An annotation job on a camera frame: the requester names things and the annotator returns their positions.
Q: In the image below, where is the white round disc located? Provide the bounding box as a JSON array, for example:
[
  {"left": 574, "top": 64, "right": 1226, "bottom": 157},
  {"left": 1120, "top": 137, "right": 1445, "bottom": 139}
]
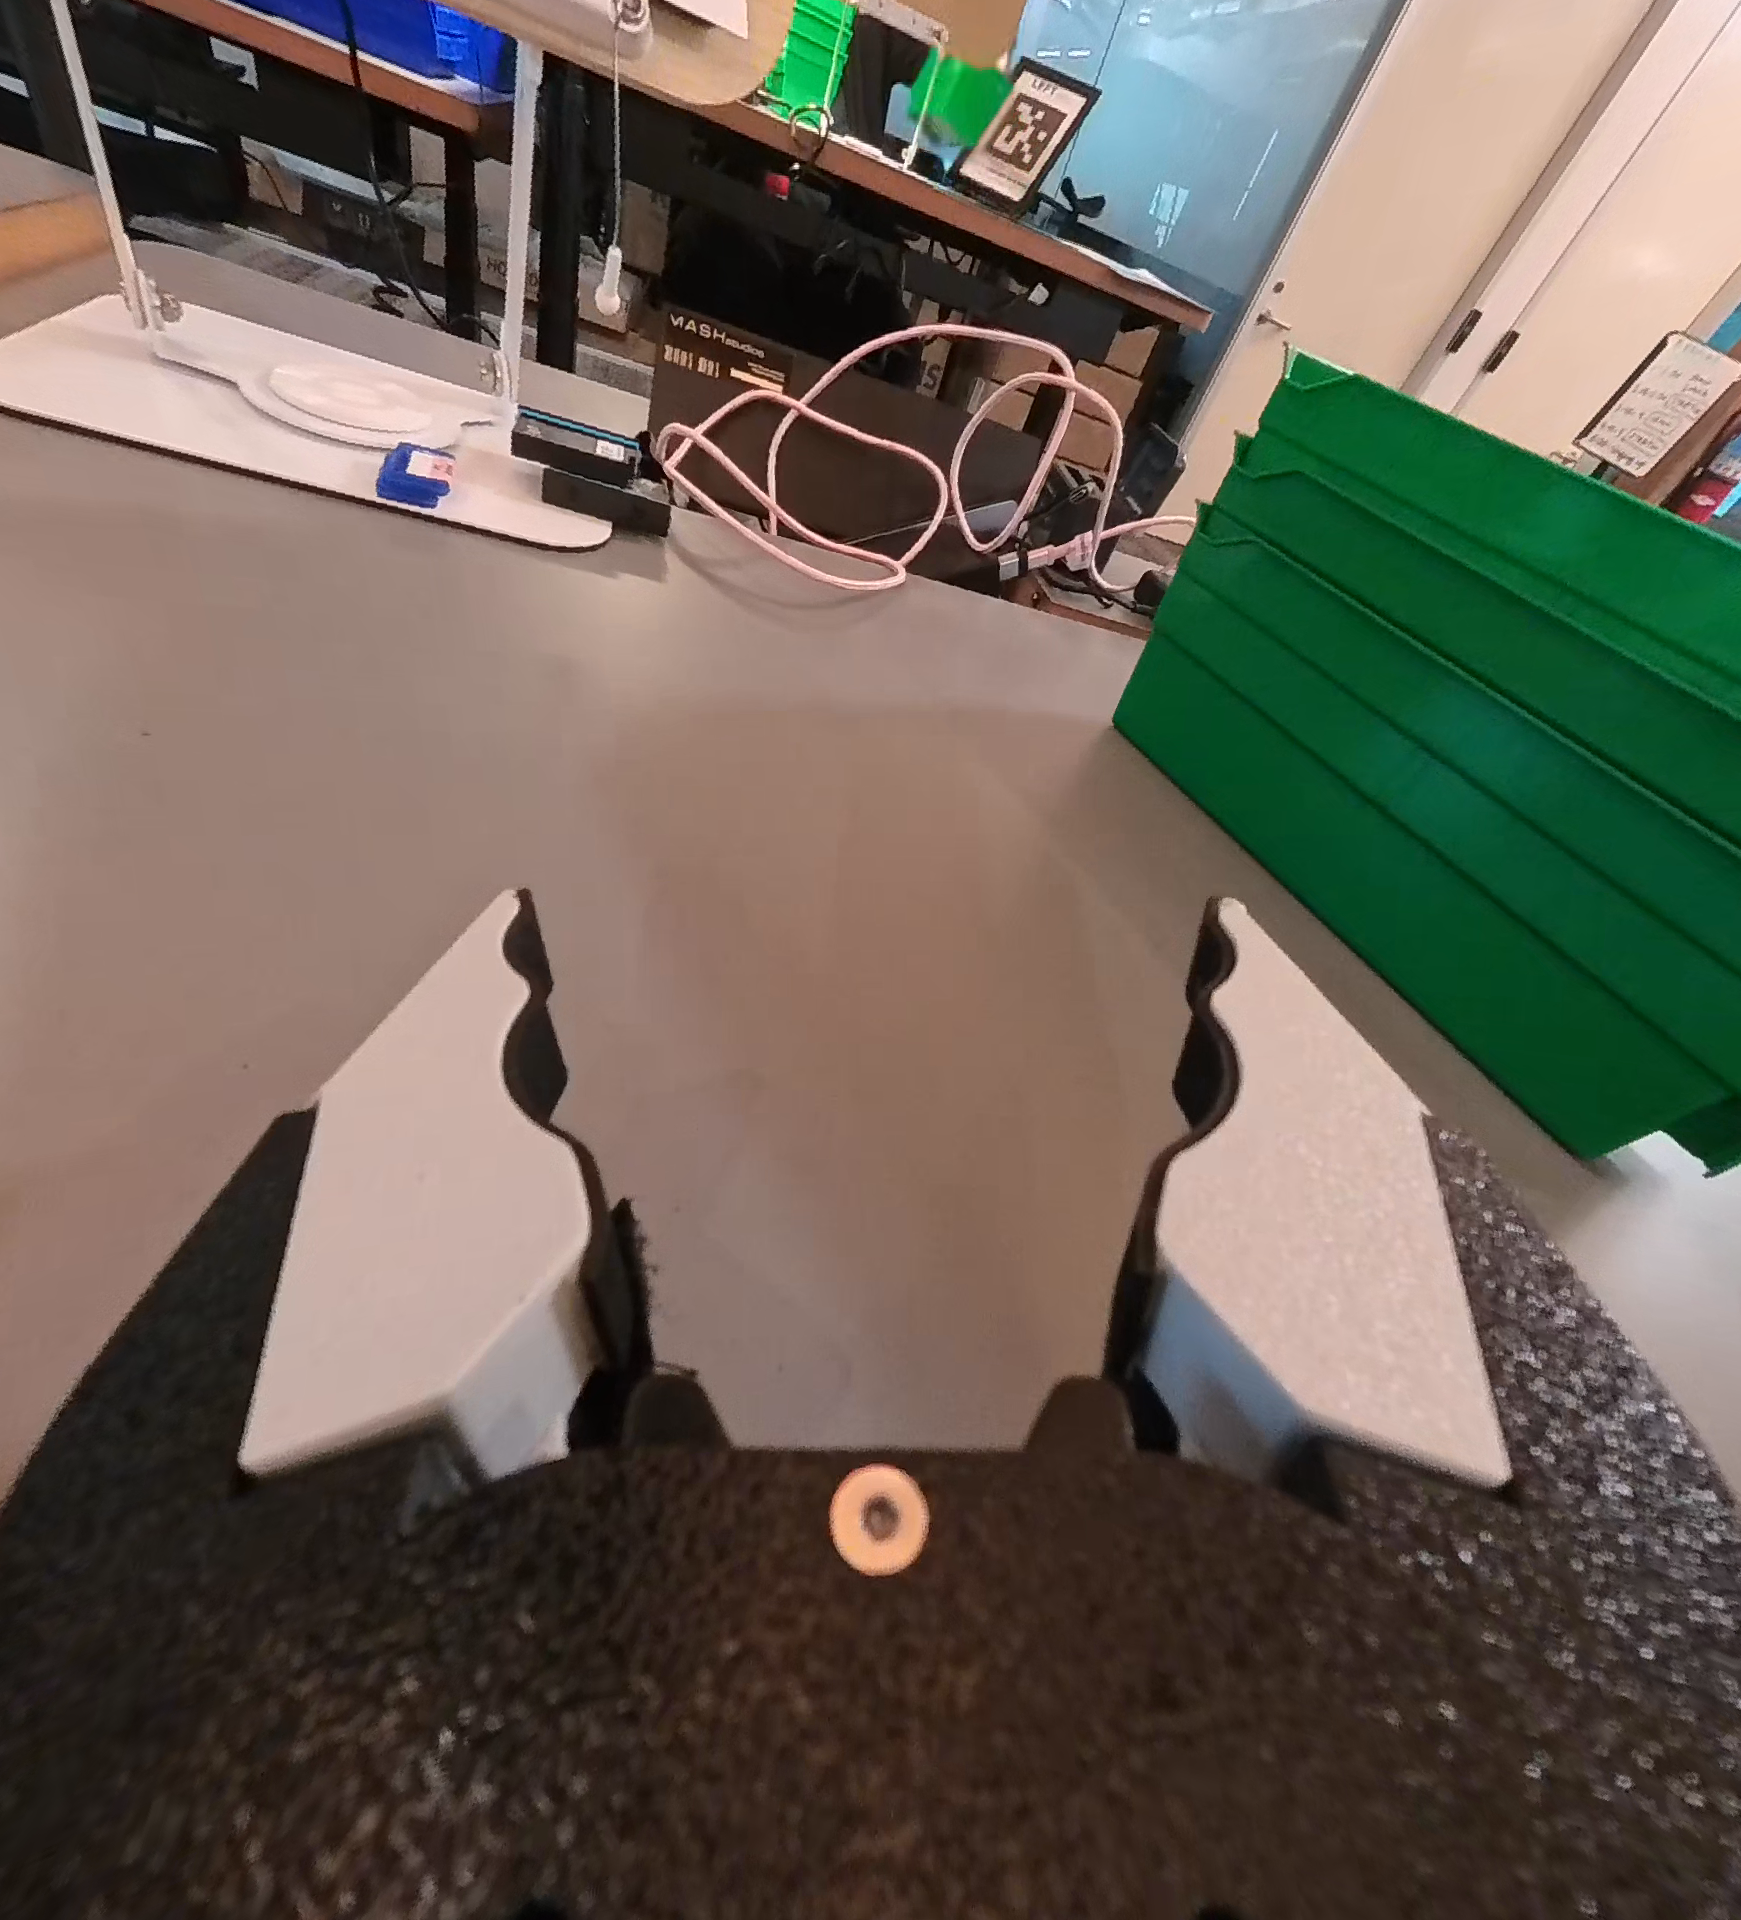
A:
[{"left": 267, "top": 359, "right": 437, "bottom": 443}]

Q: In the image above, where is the green bins clear case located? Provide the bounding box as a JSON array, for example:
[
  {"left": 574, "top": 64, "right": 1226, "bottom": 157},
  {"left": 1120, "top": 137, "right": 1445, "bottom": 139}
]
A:
[{"left": 773, "top": 0, "right": 1018, "bottom": 171}]

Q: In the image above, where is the white hanging cord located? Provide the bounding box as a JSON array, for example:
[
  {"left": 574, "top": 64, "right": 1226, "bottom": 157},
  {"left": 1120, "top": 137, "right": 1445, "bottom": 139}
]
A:
[{"left": 592, "top": 0, "right": 632, "bottom": 318}]

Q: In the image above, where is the small whiteboard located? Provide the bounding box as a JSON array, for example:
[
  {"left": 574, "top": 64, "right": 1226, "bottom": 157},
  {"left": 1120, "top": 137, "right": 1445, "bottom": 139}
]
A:
[{"left": 1574, "top": 334, "right": 1741, "bottom": 480}]

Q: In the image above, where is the brown cardboard panel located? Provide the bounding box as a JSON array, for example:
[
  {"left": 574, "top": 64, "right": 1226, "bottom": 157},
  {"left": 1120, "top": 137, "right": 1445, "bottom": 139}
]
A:
[{"left": 931, "top": 0, "right": 1030, "bottom": 69}]

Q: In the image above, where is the stack of blue bins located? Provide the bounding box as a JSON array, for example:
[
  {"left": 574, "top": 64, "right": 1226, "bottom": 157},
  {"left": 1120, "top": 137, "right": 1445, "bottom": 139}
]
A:
[{"left": 367, "top": 0, "right": 512, "bottom": 84}]

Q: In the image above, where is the black flat box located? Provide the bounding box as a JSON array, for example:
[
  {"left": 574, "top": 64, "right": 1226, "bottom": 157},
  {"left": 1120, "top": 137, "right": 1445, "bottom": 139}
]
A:
[{"left": 539, "top": 465, "right": 675, "bottom": 538}]

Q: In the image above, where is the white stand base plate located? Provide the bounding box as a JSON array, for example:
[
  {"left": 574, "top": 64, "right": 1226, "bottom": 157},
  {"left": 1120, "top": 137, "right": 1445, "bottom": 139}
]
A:
[{"left": 0, "top": 0, "right": 618, "bottom": 554}]

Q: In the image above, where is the stack of cardboard boxes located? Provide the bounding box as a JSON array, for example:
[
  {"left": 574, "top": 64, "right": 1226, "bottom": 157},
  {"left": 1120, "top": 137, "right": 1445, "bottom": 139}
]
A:
[{"left": 900, "top": 321, "right": 1163, "bottom": 474}]

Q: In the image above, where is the pink cable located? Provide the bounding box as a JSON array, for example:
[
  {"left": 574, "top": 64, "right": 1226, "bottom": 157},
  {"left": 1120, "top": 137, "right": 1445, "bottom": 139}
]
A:
[{"left": 653, "top": 327, "right": 1201, "bottom": 594}]

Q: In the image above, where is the red fire extinguisher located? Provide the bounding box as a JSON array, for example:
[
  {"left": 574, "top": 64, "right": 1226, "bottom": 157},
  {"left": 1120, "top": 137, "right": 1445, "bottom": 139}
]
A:
[{"left": 1681, "top": 382, "right": 1741, "bottom": 519}]

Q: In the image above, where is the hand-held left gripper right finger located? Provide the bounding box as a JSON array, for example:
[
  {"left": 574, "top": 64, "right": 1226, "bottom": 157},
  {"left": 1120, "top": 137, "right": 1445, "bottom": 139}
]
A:
[{"left": 1102, "top": 897, "right": 1514, "bottom": 1494}]

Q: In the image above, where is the instruction poster board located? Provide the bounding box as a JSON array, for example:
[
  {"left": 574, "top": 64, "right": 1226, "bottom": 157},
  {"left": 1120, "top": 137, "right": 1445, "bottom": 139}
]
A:
[{"left": 458, "top": 0, "right": 800, "bottom": 111}]

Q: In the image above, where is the wooden workbench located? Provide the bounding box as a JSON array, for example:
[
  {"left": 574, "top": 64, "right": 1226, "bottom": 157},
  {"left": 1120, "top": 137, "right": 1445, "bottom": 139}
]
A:
[
  {"left": 135, "top": 0, "right": 632, "bottom": 369},
  {"left": 750, "top": 97, "right": 1218, "bottom": 481}
]

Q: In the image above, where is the black cardboard box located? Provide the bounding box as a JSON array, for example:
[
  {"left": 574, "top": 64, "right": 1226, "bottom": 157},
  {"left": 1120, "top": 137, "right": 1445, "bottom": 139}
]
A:
[{"left": 653, "top": 302, "right": 1098, "bottom": 550}]

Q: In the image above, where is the white door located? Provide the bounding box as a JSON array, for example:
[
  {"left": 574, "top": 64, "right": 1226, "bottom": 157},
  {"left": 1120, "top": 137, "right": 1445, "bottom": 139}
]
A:
[
  {"left": 1260, "top": 0, "right": 1659, "bottom": 421},
  {"left": 1484, "top": 0, "right": 1741, "bottom": 468}
]

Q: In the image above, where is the framed fiducial tag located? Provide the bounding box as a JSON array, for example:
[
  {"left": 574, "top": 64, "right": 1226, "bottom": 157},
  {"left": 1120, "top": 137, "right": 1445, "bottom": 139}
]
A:
[{"left": 956, "top": 60, "right": 1104, "bottom": 218}]

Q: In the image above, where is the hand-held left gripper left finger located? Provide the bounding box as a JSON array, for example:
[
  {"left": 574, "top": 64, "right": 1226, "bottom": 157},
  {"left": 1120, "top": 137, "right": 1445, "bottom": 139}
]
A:
[{"left": 234, "top": 888, "right": 658, "bottom": 1491}]

